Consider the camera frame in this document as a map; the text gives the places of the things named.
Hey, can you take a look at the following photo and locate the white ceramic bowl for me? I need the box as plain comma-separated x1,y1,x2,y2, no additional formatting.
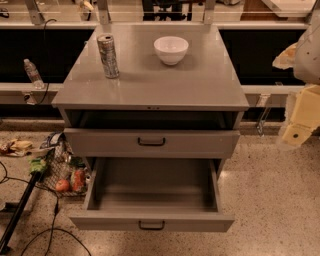
154,36,189,65

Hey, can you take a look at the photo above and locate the black metal pole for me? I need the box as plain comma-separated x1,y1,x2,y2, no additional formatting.
0,172,41,256

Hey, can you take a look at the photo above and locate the grey drawer cabinet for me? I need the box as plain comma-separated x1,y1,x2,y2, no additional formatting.
51,22,250,171

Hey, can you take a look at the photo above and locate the red apple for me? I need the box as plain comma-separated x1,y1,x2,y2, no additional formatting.
55,179,70,192

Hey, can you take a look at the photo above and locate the clear plastic water bottle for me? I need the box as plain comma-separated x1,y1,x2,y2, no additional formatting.
24,59,45,90

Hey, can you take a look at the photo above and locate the metal rail bracket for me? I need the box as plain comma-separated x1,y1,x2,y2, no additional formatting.
256,94,271,137

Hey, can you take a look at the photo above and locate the black floor cable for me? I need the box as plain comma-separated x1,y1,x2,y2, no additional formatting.
0,161,92,256

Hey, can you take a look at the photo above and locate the green snack packet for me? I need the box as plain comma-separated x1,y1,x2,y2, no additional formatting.
29,158,47,174

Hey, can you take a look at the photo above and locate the crumpled yellow snack bag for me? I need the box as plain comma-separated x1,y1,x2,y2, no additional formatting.
0,139,33,157

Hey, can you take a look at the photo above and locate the grey drawer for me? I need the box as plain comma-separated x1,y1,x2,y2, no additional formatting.
70,158,234,232
64,128,240,159

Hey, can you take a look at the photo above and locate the wire basket with snacks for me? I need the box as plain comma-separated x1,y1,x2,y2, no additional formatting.
40,132,90,196

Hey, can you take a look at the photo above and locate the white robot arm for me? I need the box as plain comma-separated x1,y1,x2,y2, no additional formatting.
272,21,320,150

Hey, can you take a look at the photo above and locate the silver drink can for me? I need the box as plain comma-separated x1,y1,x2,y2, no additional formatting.
97,33,119,79

